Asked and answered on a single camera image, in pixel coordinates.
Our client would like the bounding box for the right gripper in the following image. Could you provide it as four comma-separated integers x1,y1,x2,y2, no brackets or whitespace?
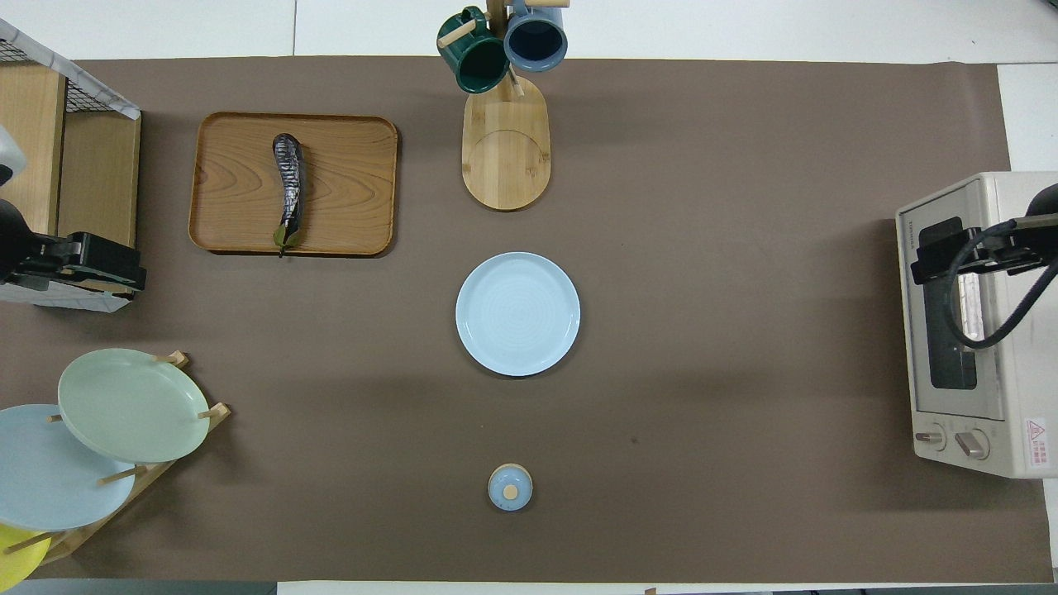
911,217,1045,286

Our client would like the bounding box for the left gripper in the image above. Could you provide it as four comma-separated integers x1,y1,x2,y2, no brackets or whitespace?
12,233,148,298

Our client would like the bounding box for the dark purple eggplant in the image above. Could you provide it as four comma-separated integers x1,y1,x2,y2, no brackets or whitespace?
271,132,307,259

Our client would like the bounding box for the beige toaster oven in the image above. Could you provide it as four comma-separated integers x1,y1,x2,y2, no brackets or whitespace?
896,172,1058,479

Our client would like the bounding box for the grey checked cloth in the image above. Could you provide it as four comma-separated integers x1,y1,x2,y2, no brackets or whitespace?
0,18,143,313

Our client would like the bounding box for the wooden shelf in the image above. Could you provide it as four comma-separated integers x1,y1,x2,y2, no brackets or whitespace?
0,62,143,298

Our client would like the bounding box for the pale green plate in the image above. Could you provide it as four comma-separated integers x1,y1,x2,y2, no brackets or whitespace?
57,348,211,464

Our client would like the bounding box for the wooden plate rack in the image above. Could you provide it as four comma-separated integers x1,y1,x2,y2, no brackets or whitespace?
0,351,232,567

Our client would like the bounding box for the light blue racked plate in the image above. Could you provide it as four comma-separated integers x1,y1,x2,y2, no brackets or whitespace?
0,403,137,532

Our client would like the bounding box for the brown table mat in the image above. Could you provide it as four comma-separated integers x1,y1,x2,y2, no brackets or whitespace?
0,56,1055,583

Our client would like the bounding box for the rectangular wooden tray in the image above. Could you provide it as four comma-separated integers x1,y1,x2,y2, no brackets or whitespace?
188,112,399,257

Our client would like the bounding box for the yellow plate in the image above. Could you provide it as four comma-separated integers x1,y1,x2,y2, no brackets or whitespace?
0,523,52,593

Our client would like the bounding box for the wooden mug tree stand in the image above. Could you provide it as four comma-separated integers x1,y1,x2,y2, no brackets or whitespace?
436,0,571,212

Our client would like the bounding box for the dark green mug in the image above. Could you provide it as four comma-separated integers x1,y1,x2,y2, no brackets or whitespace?
436,7,511,94

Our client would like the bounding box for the blue mug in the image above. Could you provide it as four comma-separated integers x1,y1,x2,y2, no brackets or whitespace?
503,0,570,73

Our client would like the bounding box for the small blue lid wooden knob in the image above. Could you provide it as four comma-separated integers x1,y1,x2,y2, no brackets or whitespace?
488,463,534,512

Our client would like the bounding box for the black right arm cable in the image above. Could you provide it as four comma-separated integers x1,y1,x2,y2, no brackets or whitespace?
945,219,1058,350

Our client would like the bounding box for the black wire basket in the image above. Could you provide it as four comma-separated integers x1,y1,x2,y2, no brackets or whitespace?
0,37,138,117

